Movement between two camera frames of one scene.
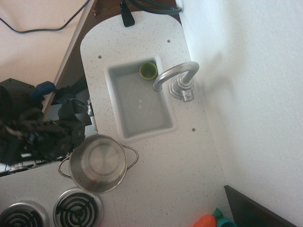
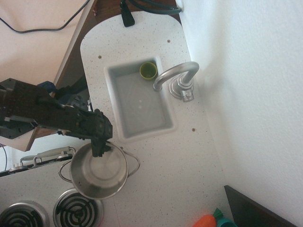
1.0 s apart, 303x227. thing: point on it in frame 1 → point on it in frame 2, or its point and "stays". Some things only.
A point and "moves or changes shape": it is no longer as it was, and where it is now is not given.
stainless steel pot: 97,163 moves or changes shape
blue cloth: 42,89 stays
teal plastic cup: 226,222 stays
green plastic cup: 147,70 stays
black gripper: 62,137 → 95,126
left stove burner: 25,213 stays
